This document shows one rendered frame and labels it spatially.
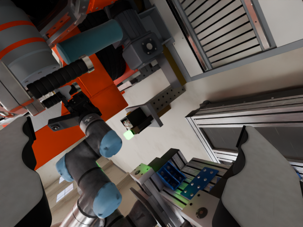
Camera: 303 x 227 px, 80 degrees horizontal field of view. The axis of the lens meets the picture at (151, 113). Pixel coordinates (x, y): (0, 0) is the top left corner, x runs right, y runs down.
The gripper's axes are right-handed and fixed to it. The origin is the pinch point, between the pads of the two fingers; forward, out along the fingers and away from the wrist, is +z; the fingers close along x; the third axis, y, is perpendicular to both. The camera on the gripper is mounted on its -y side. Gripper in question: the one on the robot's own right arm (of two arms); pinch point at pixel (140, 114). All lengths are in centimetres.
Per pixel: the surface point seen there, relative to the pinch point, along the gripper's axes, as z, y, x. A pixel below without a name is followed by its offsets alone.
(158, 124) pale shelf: 86, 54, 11
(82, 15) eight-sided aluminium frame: 67, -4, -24
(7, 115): 41, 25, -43
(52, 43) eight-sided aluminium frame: 71, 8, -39
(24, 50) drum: 40, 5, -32
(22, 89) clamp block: 24.4, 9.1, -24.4
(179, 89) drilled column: 125, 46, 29
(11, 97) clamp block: 22.9, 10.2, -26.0
